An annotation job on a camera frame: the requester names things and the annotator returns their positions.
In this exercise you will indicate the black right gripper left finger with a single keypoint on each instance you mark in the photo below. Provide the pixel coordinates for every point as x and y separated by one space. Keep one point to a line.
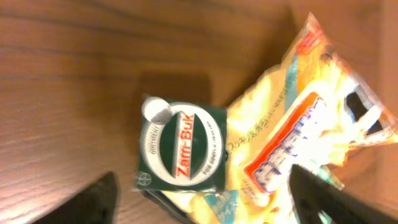
95 204

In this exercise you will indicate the dark green Zam-Buk box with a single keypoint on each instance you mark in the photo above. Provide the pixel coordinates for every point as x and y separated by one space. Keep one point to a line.
182 147

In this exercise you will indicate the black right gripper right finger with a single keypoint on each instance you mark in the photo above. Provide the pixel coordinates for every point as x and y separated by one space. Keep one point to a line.
313 195

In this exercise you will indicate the large orange white snack bag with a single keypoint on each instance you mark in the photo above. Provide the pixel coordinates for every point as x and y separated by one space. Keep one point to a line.
309 110

